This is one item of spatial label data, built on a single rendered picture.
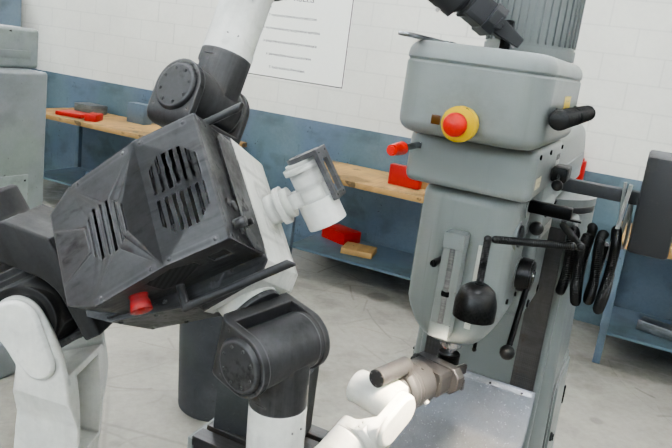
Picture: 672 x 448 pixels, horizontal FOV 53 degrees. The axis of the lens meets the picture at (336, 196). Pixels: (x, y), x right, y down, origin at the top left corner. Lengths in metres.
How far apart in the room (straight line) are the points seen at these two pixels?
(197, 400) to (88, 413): 2.14
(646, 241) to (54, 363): 1.17
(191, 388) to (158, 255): 2.57
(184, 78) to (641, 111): 4.68
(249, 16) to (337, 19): 4.99
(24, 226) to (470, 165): 0.76
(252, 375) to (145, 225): 0.25
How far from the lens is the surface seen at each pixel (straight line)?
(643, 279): 5.69
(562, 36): 1.53
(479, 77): 1.14
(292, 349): 0.98
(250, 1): 1.20
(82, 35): 8.00
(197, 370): 3.40
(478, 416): 1.88
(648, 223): 1.55
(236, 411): 1.73
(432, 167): 1.26
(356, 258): 5.48
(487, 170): 1.24
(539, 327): 1.80
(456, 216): 1.30
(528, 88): 1.13
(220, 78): 1.16
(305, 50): 6.29
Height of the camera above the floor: 1.85
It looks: 12 degrees down
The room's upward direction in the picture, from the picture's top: 8 degrees clockwise
